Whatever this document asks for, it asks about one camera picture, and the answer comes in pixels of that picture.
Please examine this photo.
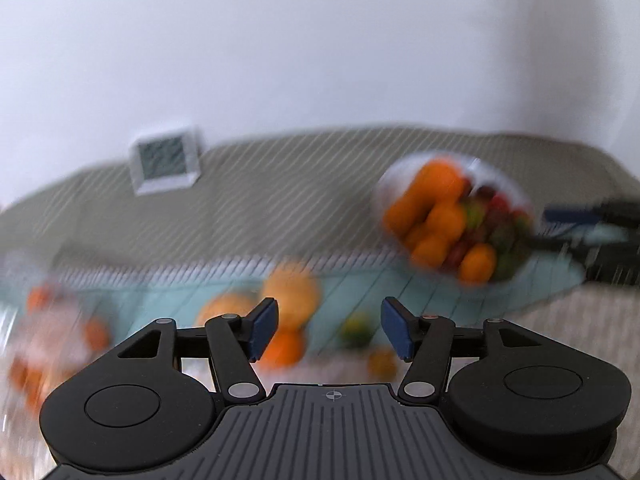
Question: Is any clear plastic fruit bag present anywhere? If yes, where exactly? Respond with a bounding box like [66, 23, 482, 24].
[1, 254, 113, 417]

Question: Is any pale pomelo left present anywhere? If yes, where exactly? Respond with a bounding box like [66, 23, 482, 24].
[194, 292, 256, 326]

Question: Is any pale pomelo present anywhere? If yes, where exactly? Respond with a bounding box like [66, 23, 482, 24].
[262, 262, 321, 330]
[194, 292, 256, 326]

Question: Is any orange front centre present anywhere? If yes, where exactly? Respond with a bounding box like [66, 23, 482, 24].
[367, 347, 398, 382]

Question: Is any orange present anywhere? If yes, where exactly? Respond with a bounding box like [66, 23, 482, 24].
[367, 347, 398, 382]
[258, 330, 306, 370]

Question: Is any orange centre back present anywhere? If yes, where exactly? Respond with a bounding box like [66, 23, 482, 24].
[258, 330, 306, 370]

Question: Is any white oval fruit bowl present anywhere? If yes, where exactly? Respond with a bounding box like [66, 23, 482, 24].
[372, 151, 536, 290]

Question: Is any green lime back left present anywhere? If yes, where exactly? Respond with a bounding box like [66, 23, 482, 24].
[338, 313, 374, 349]

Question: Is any pale pomelo right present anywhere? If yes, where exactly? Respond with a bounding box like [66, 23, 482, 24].
[262, 262, 321, 330]

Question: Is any teal beige patterned cloth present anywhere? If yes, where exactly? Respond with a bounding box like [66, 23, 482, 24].
[0, 244, 640, 391]

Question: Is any white digital clock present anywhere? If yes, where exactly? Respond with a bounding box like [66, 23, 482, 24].
[128, 127, 202, 196]

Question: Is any grey quilted blanket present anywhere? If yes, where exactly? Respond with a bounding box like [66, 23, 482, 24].
[1, 126, 639, 286]

